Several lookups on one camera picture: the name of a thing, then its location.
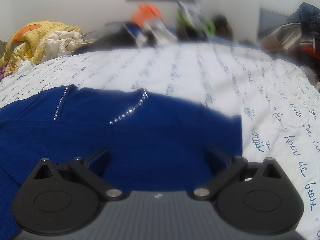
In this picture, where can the dark blue knit sweater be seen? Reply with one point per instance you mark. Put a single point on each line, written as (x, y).
(155, 142)

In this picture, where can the white bedspread with blue script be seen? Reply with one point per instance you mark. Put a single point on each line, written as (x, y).
(278, 105)

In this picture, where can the yellow and cream quilt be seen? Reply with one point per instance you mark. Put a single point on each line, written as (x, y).
(39, 42)

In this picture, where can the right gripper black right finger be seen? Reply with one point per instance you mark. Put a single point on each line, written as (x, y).
(252, 198)

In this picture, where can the dark blue jacket pile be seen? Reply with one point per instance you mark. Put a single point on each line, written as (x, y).
(297, 30)

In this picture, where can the green patterned bag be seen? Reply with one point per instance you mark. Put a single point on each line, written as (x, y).
(191, 24)

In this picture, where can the orange plastic bag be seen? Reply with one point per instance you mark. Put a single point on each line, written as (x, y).
(145, 13)

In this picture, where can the grey framed board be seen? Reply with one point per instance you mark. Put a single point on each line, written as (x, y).
(268, 21)

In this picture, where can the black garment on bed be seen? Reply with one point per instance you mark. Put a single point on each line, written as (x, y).
(117, 35)

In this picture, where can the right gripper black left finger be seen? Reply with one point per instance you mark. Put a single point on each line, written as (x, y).
(57, 199)

